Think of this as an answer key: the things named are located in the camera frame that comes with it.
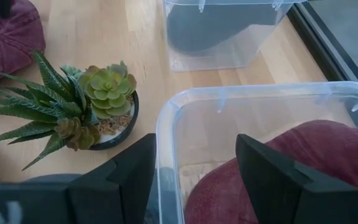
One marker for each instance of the succulent plants in black pot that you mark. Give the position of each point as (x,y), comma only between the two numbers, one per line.
(107,90)

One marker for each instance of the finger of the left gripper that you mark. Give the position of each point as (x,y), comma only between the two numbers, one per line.
(2,7)

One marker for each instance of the maroon baseball cap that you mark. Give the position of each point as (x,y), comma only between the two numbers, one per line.
(11,49)
(322,149)

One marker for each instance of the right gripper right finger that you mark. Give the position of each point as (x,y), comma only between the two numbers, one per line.
(266,177)

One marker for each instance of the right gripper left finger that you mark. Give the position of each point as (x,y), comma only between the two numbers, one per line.
(126,177)

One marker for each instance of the grey baseball cap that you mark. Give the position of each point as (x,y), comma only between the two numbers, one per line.
(216,31)

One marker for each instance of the clear plastic storage bin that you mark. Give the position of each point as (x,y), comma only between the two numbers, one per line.
(210,65)
(172,124)

